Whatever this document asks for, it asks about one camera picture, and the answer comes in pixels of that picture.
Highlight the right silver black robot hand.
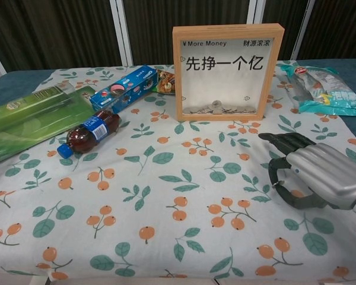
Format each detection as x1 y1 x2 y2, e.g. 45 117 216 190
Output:
258 132 356 211

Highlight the teal chicken feet snack bag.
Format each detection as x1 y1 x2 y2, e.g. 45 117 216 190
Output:
277 64 356 115

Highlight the coin pile inside money box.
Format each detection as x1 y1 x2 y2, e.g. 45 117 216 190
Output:
185 100 255 115

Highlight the dark room divider panel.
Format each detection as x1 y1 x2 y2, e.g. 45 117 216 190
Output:
249 0 311 62
118 0 258 67
298 0 356 62
0 0 128 84

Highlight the floral leaf print tablecloth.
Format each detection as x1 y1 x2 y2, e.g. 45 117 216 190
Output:
0 61 356 285

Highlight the mixed nut snack bag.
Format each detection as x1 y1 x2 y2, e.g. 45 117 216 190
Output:
154 68 176 96

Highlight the blue Oreo cookie box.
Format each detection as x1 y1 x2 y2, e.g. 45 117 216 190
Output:
88 65 158 113

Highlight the cola bottle with blue cap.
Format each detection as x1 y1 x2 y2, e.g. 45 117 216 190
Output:
56 109 122 158

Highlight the green toothpaste package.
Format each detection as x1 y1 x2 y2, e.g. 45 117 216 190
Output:
0 84 100 167

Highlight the wooden frame money box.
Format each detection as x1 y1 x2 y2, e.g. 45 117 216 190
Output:
172 23 285 122

